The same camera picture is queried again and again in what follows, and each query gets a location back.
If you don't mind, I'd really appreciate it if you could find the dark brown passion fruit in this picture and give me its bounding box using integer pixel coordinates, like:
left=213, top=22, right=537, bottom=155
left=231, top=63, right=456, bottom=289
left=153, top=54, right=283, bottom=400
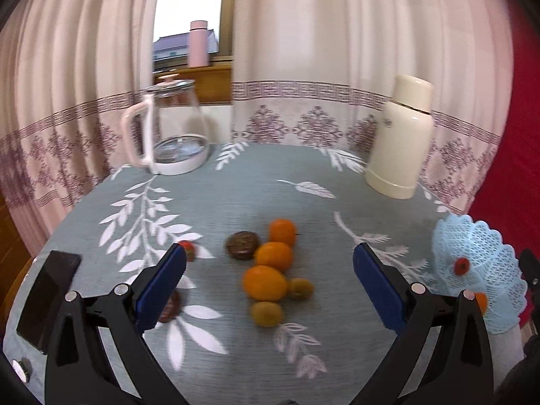
left=225, top=231, right=259, bottom=260
left=158, top=290, right=183, bottom=325

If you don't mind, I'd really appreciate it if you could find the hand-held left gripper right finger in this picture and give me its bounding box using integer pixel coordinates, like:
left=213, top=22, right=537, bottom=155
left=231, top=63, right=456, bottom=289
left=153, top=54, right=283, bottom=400
left=350, top=242, right=495, bottom=405

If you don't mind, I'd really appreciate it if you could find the building outside window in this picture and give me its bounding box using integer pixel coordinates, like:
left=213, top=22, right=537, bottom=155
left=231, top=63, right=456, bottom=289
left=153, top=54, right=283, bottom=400
left=153, top=29, right=219, bottom=64

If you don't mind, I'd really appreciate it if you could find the oval yellow-orange citrus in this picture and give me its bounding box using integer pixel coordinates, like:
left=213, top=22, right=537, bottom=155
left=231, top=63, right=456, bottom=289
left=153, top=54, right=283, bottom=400
left=242, top=265, right=289, bottom=300

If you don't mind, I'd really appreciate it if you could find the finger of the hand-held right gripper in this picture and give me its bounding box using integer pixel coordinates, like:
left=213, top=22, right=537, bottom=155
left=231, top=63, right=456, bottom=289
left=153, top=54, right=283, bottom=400
left=519, top=248, right=540, bottom=292

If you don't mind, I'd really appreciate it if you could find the orange with stem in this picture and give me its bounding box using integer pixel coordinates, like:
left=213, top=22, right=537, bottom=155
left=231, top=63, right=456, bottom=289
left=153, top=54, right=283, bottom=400
left=269, top=218, right=298, bottom=247

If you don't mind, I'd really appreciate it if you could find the small yellow-green fruit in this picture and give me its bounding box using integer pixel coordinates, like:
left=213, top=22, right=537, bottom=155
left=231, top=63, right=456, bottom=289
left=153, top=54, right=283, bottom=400
left=251, top=301, right=283, bottom=328
left=288, top=277, right=315, bottom=301

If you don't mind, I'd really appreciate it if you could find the blue plastic lattice basket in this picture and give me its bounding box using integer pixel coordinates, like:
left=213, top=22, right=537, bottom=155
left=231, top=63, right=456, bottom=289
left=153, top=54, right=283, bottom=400
left=431, top=214, right=528, bottom=335

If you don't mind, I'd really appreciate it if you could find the pink bottle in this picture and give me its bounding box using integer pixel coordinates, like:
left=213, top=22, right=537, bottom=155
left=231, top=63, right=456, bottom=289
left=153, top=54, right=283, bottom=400
left=188, top=20, right=209, bottom=68

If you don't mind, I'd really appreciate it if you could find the brown wooden cabinet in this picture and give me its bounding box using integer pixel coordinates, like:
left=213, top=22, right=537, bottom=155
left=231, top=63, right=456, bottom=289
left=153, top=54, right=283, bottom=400
left=0, top=202, right=32, bottom=271

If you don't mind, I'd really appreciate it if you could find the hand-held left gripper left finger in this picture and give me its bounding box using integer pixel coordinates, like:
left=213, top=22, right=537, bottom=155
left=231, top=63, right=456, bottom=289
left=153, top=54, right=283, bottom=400
left=44, top=242, right=188, bottom=405

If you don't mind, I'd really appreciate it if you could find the red quilted mattress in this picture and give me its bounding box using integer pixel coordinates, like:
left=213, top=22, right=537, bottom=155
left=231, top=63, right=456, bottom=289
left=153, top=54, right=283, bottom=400
left=468, top=0, right=540, bottom=330

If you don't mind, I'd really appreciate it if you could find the wooden windowsill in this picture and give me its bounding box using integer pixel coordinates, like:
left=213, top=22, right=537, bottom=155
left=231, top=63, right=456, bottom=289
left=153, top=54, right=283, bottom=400
left=154, top=55, right=234, bottom=104

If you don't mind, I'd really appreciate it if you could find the cream thermos flask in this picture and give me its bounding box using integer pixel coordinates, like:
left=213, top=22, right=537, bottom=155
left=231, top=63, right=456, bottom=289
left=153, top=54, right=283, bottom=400
left=365, top=74, right=435, bottom=200

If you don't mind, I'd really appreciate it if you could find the pale patterned curtain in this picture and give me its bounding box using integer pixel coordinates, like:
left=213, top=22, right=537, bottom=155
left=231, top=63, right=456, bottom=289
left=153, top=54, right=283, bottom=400
left=0, top=0, right=165, bottom=245
left=230, top=0, right=513, bottom=216

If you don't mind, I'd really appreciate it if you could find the glass kettle with white handle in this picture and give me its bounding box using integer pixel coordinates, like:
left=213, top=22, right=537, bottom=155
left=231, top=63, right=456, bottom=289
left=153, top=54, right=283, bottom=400
left=121, top=79, right=211, bottom=176

